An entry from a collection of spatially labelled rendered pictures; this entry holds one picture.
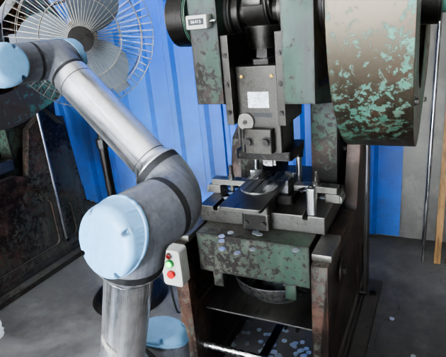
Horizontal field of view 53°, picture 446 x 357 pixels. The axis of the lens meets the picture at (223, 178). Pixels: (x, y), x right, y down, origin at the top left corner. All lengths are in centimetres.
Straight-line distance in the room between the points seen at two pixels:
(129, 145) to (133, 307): 28
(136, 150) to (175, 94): 218
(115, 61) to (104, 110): 107
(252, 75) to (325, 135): 40
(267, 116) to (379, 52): 53
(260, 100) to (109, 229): 88
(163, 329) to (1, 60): 64
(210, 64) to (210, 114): 149
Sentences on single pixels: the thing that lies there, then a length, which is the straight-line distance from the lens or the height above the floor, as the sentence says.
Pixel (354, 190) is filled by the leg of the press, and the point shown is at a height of 66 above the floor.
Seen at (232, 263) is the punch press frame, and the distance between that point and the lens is 152.
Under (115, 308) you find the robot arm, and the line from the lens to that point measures 80.
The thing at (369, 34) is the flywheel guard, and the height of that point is 126.
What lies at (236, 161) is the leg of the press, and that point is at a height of 74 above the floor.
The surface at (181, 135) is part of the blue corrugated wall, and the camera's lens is 304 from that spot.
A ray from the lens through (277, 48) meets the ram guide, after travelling 136.
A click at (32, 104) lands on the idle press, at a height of 100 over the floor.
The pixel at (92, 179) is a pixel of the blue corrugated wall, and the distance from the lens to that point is 365.
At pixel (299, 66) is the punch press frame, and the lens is 134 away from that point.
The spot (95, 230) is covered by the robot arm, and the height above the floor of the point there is 104.
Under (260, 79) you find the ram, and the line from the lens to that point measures 143.
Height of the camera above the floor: 132
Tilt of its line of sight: 20 degrees down
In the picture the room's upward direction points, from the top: 5 degrees counter-clockwise
